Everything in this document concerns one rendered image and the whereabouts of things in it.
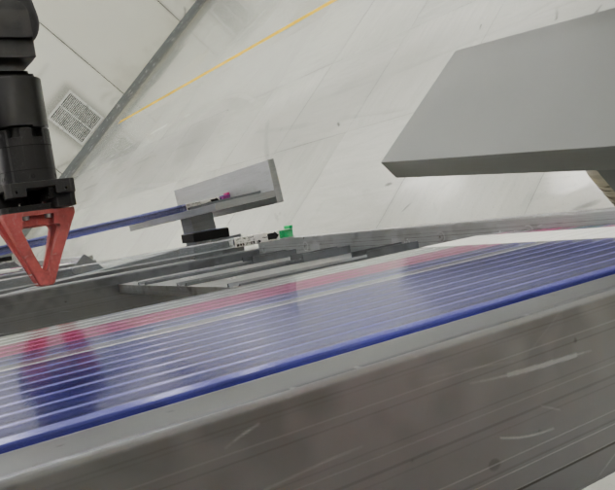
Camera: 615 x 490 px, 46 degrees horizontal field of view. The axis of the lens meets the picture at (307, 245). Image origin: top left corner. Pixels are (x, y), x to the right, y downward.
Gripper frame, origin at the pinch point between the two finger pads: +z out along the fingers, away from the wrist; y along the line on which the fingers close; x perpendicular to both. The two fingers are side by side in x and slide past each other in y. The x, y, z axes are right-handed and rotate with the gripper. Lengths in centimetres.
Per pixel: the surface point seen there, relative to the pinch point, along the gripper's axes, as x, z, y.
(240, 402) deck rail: -9, 2, 60
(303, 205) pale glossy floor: 138, -4, -166
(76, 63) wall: 241, -202, -747
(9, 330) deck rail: -2.6, 5.2, -8.0
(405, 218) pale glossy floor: 129, 5, -96
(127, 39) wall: 306, -229, -747
